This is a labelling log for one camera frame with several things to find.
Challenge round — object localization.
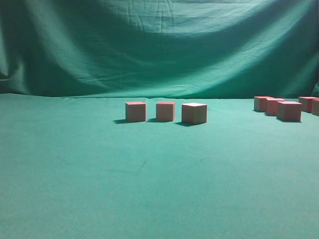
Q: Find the pink foam cube far right-column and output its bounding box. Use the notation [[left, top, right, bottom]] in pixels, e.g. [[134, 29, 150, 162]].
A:
[[299, 97, 318, 113]]

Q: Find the pink foam cube right-column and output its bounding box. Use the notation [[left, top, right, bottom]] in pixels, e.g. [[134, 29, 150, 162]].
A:
[[299, 97, 318, 113], [312, 99, 319, 116]]

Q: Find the pink foam cube left-column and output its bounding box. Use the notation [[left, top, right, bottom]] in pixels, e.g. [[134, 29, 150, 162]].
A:
[[254, 96, 272, 112], [125, 102, 147, 122], [265, 98, 285, 116], [276, 101, 302, 122], [181, 103, 207, 124]]

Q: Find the green cloth backdrop and cover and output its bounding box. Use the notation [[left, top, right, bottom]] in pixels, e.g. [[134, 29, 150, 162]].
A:
[[0, 0, 319, 239]]

